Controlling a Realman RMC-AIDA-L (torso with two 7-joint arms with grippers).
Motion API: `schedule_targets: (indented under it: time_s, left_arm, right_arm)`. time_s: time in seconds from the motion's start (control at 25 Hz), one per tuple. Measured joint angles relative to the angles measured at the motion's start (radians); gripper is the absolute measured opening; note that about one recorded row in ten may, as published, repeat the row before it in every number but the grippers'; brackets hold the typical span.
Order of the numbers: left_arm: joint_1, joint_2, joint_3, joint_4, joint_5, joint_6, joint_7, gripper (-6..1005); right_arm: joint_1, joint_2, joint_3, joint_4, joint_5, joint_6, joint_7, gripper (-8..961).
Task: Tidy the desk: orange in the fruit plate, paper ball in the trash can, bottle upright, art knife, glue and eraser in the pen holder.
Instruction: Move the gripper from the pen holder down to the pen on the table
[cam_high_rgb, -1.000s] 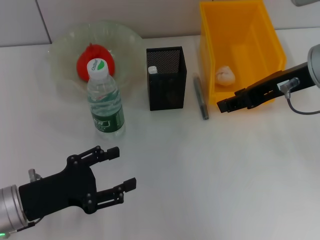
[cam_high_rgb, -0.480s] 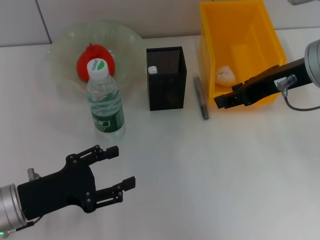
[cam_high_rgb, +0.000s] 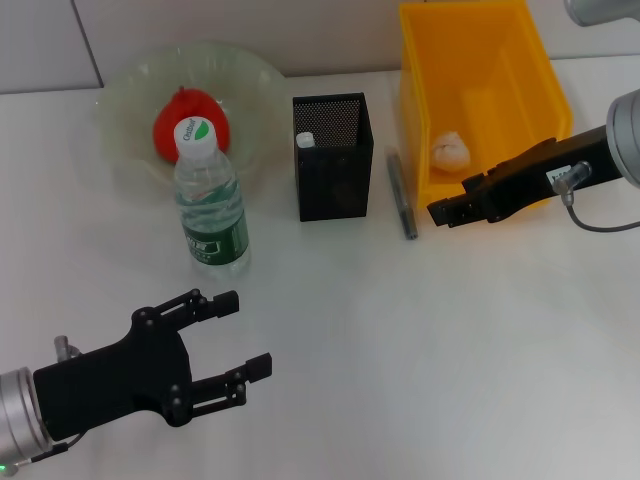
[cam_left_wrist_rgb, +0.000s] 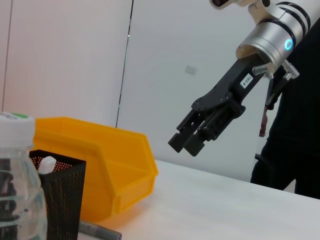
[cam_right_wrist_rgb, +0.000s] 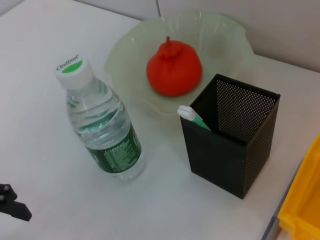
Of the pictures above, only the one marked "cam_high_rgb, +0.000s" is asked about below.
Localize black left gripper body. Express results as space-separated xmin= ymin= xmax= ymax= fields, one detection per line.
xmin=32 ymin=307 xmax=194 ymax=444

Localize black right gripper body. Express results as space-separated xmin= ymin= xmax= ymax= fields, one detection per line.
xmin=484 ymin=125 xmax=624 ymax=224

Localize white paper ball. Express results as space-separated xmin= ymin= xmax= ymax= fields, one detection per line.
xmin=430 ymin=130 xmax=472 ymax=174

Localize silver glitter pen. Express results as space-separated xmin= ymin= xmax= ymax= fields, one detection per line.
xmin=384 ymin=144 xmax=420 ymax=242

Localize clear water bottle green label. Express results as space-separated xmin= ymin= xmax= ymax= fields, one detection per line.
xmin=172 ymin=115 xmax=251 ymax=274

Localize yellow plastic storage bin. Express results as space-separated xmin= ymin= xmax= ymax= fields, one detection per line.
xmin=398 ymin=0 xmax=574 ymax=211

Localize black mesh pen holder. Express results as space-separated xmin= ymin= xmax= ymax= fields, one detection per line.
xmin=292 ymin=91 xmax=375 ymax=223

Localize red-orange fruit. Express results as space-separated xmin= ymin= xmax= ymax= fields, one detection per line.
xmin=152 ymin=85 xmax=232 ymax=166

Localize translucent green glass plate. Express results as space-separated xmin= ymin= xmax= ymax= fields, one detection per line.
xmin=94 ymin=40 xmax=287 ymax=201

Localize left arm cable connector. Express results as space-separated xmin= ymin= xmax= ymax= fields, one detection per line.
xmin=53 ymin=334 xmax=84 ymax=361

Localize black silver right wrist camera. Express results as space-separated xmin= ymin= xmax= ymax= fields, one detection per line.
xmin=563 ymin=0 xmax=640 ymax=27

